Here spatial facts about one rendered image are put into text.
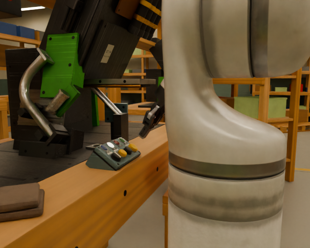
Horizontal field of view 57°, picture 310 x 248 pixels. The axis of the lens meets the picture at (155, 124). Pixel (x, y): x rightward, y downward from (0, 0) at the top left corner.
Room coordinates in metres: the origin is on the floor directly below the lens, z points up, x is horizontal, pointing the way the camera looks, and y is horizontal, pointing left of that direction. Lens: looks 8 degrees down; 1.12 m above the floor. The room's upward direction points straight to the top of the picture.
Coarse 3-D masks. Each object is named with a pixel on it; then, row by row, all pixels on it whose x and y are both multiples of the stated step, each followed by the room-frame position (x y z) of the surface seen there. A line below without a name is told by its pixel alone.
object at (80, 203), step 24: (144, 144) 1.00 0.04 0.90; (72, 168) 0.71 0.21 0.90; (120, 168) 0.71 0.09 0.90; (144, 168) 0.84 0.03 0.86; (48, 192) 0.55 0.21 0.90; (72, 192) 0.55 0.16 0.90; (96, 192) 0.58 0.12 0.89; (120, 192) 0.68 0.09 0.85; (144, 192) 0.84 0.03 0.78; (48, 216) 0.45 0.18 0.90; (72, 216) 0.50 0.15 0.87; (96, 216) 0.58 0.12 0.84; (120, 216) 0.68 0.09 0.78; (0, 240) 0.37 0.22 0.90; (24, 240) 0.39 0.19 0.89; (48, 240) 0.44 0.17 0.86; (72, 240) 0.50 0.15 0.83; (96, 240) 0.57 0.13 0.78
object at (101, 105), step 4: (100, 88) 1.79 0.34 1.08; (104, 92) 1.83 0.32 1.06; (100, 100) 1.79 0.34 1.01; (100, 104) 1.78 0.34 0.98; (100, 108) 1.78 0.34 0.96; (100, 112) 1.78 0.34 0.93; (104, 112) 1.83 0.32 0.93; (100, 116) 1.78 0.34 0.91; (104, 116) 1.83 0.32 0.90; (100, 120) 1.78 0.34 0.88
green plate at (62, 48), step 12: (48, 36) 0.97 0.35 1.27; (60, 36) 0.95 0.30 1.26; (72, 36) 0.93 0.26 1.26; (48, 48) 0.95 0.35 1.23; (60, 48) 0.94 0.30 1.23; (72, 48) 0.92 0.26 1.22; (60, 60) 0.93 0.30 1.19; (72, 60) 0.91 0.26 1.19; (48, 72) 0.93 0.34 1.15; (60, 72) 0.92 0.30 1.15; (72, 72) 0.90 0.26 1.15; (48, 84) 0.92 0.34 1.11; (60, 84) 0.90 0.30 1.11; (72, 84) 0.90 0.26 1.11; (48, 96) 0.91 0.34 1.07
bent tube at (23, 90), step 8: (40, 56) 0.91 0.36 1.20; (48, 56) 0.94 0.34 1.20; (32, 64) 0.91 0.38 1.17; (40, 64) 0.91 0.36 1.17; (24, 72) 0.92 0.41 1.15; (32, 72) 0.92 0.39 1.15; (24, 80) 0.91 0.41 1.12; (24, 88) 0.91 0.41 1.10; (24, 96) 0.90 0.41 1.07; (24, 104) 0.89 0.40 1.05; (32, 104) 0.89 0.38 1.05; (32, 112) 0.87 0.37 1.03; (40, 112) 0.88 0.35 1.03; (40, 120) 0.85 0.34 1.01; (48, 128) 0.84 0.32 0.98; (48, 136) 0.83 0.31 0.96
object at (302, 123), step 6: (288, 114) 6.83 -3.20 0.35; (300, 114) 6.96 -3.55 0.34; (306, 114) 7.02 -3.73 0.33; (300, 120) 6.96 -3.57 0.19; (306, 120) 7.02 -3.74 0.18; (276, 126) 6.43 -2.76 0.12; (282, 126) 6.26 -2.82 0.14; (300, 126) 6.48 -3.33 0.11; (306, 126) 6.97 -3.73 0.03; (282, 132) 6.25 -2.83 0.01
